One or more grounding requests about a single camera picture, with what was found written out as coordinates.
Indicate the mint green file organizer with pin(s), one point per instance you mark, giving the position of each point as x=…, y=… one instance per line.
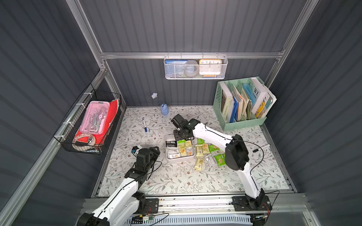
x=251, y=120

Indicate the yellow white clock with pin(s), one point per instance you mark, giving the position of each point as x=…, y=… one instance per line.
x=210, y=67

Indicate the grey tape roll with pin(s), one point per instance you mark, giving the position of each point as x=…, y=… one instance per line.
x=191, y=68

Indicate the white cookie packet front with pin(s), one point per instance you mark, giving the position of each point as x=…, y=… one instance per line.
x=173, y=155

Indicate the green cookie packet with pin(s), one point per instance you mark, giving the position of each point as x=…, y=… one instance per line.
x=181, y=142
x=219, y=158

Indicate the blue folder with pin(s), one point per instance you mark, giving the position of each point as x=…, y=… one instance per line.
x=234, y=114

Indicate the silver cookie packet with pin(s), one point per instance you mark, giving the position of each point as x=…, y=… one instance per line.
x=210, y=160

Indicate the white storage box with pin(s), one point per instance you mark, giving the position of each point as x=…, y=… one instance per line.
x=191, y=151

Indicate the blue box in basket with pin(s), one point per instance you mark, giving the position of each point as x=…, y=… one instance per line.
x=174, y=68

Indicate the pale yellow cookie packet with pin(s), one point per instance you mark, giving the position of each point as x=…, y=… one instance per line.
x=182, y=150

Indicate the green cookie packet upright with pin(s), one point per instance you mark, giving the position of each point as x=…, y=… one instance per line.
x=181, y=142

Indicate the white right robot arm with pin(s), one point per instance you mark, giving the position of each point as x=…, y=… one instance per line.
x=234, y=147

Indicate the white wire wall basket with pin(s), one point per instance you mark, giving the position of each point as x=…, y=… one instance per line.
x=198, y=57

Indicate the blue white marker pen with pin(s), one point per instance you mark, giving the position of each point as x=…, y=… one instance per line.
x=144, y=123

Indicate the pale yellow packet stack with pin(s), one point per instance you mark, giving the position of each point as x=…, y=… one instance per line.
x=188, y=144

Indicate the yellow illustrated book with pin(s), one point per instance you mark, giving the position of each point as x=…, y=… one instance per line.
x=261, y=107

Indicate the clear tape dispenser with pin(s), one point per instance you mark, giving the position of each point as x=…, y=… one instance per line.
x=84, y=139

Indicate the black cookie packet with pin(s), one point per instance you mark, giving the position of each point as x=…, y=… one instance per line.
x=171, y=144

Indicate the black wire wall basket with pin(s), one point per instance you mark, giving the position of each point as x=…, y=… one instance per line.
x=73, y=121

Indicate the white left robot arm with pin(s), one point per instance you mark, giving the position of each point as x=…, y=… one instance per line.
x=127, y=199

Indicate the black white marker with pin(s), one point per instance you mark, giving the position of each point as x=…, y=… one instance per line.
x=261, y=148

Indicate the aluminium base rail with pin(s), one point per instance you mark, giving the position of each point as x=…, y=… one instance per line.
x=215, y=204

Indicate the pale green workspace book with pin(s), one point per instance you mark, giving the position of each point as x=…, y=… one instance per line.
x=226, y=102

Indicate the white illustrated book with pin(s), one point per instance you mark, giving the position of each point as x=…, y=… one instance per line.
x=261, y=92

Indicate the pink plastic tool case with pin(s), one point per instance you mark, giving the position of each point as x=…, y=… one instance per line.
x=95, y=118

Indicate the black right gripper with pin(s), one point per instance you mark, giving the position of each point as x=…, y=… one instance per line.
x=182, y=135

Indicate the red cloth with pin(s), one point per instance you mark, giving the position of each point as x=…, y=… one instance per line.
x=112, y=112

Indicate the beige paper stack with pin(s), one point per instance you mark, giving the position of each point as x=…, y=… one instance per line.
x=243, y=100

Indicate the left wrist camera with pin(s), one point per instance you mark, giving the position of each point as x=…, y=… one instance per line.
x=136, y=149

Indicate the blue spray bottle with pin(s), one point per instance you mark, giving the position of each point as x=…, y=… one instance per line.
x=163, y=106

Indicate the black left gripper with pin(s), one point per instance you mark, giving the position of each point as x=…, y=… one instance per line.
x=154, y=152

